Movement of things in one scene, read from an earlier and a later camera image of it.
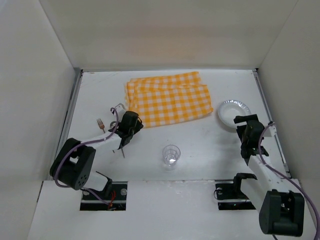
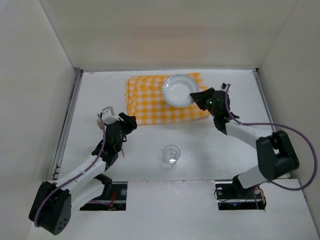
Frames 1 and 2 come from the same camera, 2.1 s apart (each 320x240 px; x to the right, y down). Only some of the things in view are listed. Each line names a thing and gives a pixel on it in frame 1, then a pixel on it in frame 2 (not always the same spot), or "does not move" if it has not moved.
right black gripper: (246, 119) to (206, 99)
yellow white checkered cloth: (167, 98) does not move
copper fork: (101, 124) does not move
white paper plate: (229, 110) to (177, 89)
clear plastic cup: (171, 154) does not move
